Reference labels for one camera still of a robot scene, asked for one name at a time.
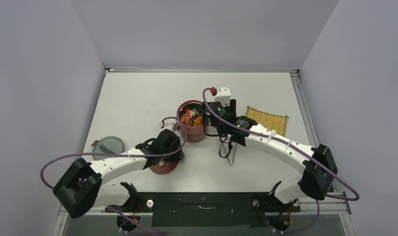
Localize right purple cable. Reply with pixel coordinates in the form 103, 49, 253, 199
202, 88, 361, 202

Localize white rice ball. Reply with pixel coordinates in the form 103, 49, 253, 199
187, 110, 197, 118

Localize orange food pieces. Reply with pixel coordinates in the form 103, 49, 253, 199
180, 108, 203, 127

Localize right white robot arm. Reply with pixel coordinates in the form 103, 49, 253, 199
202, 102, 337, 210

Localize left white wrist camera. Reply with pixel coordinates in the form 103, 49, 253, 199
160, 119, 180, 132

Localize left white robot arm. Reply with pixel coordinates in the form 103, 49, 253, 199
53, 128, 184, 218

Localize red round lid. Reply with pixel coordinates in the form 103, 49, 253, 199
149, 160, 179, 175

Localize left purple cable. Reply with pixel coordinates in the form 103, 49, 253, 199
40, 117, 187, 190

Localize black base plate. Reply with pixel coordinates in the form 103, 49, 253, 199
114, 192, 301, 227

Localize aluminium rail frame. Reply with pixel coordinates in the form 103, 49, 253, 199
63, 70, 352, 236

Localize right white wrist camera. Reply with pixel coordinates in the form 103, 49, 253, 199
211, 86, 231, 107

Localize steel tongs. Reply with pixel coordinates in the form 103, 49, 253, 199
221, 143, 237, 167

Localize bamboo mat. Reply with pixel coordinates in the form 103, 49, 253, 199
245, 105, 289, 136

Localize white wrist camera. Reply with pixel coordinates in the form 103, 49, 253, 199
160, 119, 180, 132
211, 86, 231, 107

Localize glass lid with red clip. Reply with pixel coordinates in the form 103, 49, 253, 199
91, 136, 125, 154

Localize purple cable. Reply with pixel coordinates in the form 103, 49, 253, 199
40, 117, 187, 190
202, 88, 361, 202

